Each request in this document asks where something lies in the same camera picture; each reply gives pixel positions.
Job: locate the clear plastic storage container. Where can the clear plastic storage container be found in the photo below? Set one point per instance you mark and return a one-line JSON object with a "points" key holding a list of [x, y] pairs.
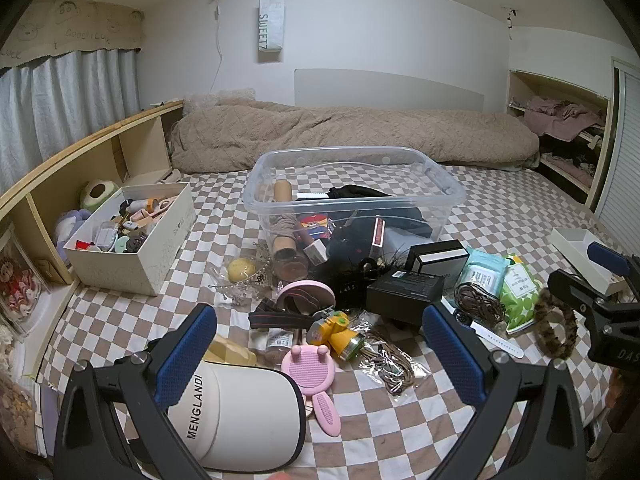
{"points": [[440, 185]]}

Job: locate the white cardboard box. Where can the white cardboard box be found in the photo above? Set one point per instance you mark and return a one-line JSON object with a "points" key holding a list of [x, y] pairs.
{"points": [[150, 255]]}

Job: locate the black cloth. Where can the black cloth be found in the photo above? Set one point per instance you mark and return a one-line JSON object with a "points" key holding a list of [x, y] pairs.
{"points": [[360, 192]]}

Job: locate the beige quilt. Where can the beige quilt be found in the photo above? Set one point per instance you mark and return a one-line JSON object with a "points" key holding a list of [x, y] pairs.
{"points": [[350, 125]]}

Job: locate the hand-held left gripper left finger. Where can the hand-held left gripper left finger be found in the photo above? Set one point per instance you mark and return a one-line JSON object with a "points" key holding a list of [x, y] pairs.
{"points": [[185, 355]]}

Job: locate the purple plush toy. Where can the purple plush toy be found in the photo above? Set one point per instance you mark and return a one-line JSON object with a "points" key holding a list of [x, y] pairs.
{"points": [[70, 225]]}

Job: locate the pink round disc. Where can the pink round disc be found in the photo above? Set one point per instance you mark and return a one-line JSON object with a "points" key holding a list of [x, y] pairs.
{"points": [[305, 290]]}

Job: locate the leopard print headband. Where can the leopard print headband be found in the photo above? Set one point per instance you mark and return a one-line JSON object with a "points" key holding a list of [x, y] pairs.
{"points": [[542, 330]]}

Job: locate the teal wipes packet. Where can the teal wipes packet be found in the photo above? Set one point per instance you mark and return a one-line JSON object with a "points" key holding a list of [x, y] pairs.
{"points": [[482, 272]]}

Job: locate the beige printed curtain valance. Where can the beige printed curtain valance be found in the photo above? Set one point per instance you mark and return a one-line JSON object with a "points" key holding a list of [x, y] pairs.
{"points": [[75, 25]]}

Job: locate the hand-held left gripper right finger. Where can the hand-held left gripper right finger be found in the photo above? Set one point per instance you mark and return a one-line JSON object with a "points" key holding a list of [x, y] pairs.
{"points": [[457, 355]]}

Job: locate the white baseball cap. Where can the white baseball cap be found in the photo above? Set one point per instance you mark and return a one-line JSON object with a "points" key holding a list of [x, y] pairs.
{"points": [[250, 410]]}

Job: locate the flat black box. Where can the flat black box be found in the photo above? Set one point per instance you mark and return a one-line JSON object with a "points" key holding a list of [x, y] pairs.
{"points": [[400, 295]]}

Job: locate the clear toothpick jar white lid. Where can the clear toothpick jar white lid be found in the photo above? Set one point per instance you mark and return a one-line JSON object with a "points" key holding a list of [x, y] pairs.
{"points": [[277, 342]]}

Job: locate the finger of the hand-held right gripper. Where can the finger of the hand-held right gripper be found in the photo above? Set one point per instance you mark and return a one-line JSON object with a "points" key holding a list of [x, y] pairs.
{"points": [[607, 255], [575, 290]]}

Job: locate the red and blue small pack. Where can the red and blue small pack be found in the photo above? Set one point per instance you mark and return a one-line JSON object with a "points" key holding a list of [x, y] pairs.
{"points": [[315, 225]]}

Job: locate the pink silicone bunny brush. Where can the pink silicone bunny brush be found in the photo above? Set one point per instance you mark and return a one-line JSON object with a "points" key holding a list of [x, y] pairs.
{"points": [[307, 367]]}

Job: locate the yellow sponge in clear bag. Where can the yellow sponge in clear bag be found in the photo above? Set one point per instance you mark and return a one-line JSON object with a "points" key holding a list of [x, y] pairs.
{"points": [[241, 270]]}

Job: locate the red floral clear pouch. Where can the red floral clear pouch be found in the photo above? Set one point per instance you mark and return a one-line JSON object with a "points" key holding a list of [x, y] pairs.
{"points": [[15, 280]]}

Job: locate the green wipes packet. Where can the green wipes packet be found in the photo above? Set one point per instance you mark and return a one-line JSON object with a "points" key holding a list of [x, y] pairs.
{"points": [[520, 290]]}

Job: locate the green plush toy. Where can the green plush toy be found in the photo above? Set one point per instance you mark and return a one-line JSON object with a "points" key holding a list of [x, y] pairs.
{"points": [[97, 192]]}

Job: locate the grey blue curtain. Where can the grey blue curtain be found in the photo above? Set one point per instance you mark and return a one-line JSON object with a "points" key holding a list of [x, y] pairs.
{"points": [[60, 100]]}

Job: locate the white louvred door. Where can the white louvred door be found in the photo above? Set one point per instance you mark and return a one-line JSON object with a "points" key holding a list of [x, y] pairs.
{"points": [[622, 160]]}

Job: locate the pile of small cosmetics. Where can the pile of small cosmetics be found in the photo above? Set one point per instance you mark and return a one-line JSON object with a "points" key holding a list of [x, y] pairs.
{"points": [[130, 225]]}

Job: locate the dark red slim box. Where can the dark red slim box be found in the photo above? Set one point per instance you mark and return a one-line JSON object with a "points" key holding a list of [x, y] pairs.
{"points": [[378, 232]]}

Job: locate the wooden bedside shelf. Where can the wooden bedside shelf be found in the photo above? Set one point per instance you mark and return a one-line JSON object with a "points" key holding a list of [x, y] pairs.
{"points": [[100, 135]]}

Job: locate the pink clothes pile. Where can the pink clothes pile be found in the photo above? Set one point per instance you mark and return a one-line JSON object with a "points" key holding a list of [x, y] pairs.
{"points": [[550, 115]]}

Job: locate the small white box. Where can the small white box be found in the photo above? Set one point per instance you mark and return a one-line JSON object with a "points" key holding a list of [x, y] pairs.
{"points": [[315, 252]]}

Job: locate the white hanging paper bag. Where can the white hanging paper bag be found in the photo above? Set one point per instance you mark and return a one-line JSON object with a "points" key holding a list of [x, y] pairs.
{"points": [[270, 25]]}

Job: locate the white box lid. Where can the white box lid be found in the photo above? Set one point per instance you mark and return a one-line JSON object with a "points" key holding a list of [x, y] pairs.
{"points": [[575, 245]]}

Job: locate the wooden wardrobe shelf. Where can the wooden wardrobe shelf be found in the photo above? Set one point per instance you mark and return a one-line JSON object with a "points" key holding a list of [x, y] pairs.
{"points": [[602, 160]]}

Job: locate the brown glass jar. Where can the brown glass jar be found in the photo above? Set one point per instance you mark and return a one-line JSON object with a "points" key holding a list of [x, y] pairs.
{"points": [[290, 267]]}

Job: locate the brown cardboard tube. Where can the brown cardboard tube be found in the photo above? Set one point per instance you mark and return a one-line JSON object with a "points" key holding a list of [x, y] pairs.
{"points": [[282, 192]]}

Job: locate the brown white checkered bed sheet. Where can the brown white checkered bed sheet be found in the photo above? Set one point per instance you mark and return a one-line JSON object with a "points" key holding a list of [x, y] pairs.
{"points": [[225, 210]]}

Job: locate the black and white box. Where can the black and white box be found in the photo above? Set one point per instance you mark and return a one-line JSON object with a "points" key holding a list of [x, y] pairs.
{"points": [[440, 260]]}

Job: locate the yellow translucent plastic piece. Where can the yellow translucent plastic piece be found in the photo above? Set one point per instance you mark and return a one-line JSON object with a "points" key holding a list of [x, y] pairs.
{"points": [[230, 352]]}

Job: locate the crystal tiara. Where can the crystal tiara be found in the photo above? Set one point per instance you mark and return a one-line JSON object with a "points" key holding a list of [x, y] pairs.
{"points": [[262, 276]]}

